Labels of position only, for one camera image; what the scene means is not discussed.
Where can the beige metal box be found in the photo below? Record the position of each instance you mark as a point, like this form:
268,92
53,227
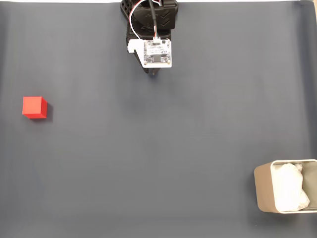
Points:
263,188

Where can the white crumpled cloth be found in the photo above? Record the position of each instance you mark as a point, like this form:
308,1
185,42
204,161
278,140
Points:
289,188

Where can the white camera board mount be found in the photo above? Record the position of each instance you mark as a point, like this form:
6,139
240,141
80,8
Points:
158,53

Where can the grey table mat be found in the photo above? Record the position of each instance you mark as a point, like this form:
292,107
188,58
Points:
158,148

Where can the red cube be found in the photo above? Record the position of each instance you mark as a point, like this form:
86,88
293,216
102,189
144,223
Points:
33,107

